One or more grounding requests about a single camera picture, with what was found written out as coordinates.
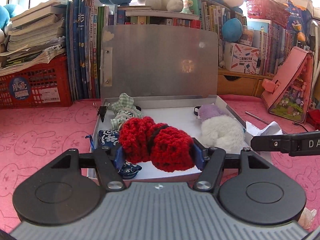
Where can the row of books on shelf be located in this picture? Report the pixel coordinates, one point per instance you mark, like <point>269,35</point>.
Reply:
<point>273,41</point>

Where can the stack of worn books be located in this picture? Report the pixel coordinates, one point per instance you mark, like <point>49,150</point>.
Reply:
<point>34,36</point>

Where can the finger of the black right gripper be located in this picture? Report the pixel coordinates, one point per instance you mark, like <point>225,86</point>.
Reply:
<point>295,145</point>

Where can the black binder clip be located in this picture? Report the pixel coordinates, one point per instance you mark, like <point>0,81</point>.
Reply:
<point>101,110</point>

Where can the blue floral cloth bow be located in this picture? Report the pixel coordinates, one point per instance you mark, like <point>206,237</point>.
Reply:
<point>110,139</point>

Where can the green checkered cloth bow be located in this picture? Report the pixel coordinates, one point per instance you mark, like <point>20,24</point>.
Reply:
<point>124,109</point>

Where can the red crochet bow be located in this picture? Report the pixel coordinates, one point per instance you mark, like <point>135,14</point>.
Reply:
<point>167,147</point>

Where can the wooden drawer shelf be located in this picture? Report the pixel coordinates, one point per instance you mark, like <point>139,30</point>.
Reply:
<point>240,83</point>

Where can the horizontal books under plush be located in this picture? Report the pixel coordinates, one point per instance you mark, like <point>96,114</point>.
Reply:
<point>143,15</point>

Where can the black round magnet right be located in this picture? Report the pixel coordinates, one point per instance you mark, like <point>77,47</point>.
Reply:
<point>196,110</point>

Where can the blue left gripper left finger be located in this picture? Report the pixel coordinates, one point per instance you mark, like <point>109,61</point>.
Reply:
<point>119,156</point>

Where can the silver cardboard box with lid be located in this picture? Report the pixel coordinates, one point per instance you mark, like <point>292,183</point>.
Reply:
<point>168,71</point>

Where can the white paper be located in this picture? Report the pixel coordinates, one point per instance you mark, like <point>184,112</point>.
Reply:
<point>252,131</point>

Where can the red basket on books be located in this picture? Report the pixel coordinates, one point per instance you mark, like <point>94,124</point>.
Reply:
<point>268,10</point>

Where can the pink triangular dollhouse case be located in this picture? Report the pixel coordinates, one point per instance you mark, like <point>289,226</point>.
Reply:
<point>288,94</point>

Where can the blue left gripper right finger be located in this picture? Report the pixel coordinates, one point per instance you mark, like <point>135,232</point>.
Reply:
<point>199,154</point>

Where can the red plastic basket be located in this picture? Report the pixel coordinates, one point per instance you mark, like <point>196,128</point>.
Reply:
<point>42,85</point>

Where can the pink white small cloth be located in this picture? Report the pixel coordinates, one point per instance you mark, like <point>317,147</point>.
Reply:
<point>306,218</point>

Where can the purple fluffy plush heart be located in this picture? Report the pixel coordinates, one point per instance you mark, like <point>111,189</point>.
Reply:
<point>206,112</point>

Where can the white pocket printer box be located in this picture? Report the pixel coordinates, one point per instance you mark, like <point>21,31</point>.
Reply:
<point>240,58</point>

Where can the metal straw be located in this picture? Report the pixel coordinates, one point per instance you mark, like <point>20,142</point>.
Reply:
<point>257,118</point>

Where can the white fluffy plush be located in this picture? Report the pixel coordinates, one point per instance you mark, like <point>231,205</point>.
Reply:
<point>223,132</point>

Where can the blue cat plush left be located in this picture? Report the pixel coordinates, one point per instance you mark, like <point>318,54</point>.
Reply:
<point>6,13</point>

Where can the row of upright blue books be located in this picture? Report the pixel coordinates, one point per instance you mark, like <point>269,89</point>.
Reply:
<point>84,24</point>

